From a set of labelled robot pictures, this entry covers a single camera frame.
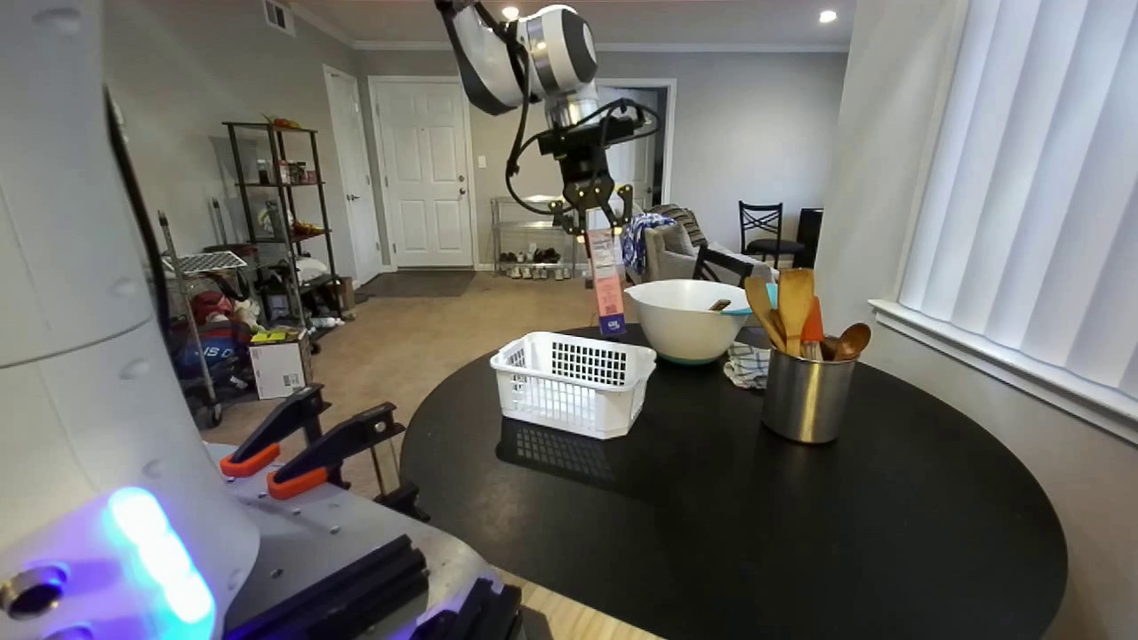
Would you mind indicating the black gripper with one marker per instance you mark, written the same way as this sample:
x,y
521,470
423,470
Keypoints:
x,y
581,155

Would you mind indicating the black clamp orange tip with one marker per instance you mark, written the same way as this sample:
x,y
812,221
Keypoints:
x,y
340,448
270,430

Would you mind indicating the orange silicone spatula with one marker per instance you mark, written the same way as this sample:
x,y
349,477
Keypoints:
x,y
812,323

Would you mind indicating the white plastic basket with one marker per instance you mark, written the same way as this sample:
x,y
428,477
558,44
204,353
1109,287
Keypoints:
x,y
569,386

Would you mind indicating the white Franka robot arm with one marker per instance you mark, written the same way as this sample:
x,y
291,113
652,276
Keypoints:
x,y
73,236

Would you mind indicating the dark brown wooden spoon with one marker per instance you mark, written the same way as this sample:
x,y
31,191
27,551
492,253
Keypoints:
x,y
851,343

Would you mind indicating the white panelled front door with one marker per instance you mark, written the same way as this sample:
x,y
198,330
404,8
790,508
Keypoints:
x,y
422,170

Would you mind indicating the dark doormat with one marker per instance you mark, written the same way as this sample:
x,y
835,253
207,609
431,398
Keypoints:
x,y
415,281

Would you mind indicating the pink sugar box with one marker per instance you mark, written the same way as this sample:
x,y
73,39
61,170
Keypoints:
x,y
605,278

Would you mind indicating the black dining chair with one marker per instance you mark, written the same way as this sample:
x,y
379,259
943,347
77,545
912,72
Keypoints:
x,y
728,259

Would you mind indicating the black metal shelf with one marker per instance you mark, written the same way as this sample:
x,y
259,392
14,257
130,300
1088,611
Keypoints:
x,y
281,215

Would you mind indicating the recessed ceiling light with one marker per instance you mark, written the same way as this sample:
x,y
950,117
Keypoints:
x,y
508,10
827,16

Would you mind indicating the white closet door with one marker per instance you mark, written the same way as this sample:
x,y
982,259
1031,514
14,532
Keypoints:
x,y
349,180

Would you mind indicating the light wooden spoon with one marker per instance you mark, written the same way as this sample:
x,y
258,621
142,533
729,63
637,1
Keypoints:
x,y
764,308

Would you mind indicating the metal utensil cup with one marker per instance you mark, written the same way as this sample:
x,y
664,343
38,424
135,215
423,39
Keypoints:
x,y
807,396

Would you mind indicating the blue white blanket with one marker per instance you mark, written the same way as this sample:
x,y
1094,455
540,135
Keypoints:
x,y
647,244

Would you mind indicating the white vertical blinds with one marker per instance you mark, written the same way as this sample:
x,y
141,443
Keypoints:
x,y
1031,191

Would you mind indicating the white mixing bowl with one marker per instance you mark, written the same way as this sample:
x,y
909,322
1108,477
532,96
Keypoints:
x,y
684,322

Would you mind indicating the patterned white cloth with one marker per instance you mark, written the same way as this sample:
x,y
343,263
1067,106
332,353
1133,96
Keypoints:
x,y
744,367

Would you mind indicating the light wooden spatula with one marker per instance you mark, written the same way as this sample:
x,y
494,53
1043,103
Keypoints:
x,y
797,302

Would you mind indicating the metal shoe rack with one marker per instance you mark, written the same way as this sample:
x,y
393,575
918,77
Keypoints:
x,y
534,244

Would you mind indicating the white cardboard box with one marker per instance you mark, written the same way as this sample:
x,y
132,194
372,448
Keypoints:
x,y
278,367

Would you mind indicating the grey sofa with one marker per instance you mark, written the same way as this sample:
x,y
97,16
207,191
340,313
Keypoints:
x,y
681,244

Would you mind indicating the ceiling air vent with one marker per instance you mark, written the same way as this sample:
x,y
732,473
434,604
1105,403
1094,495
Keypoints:
x,y
278,16

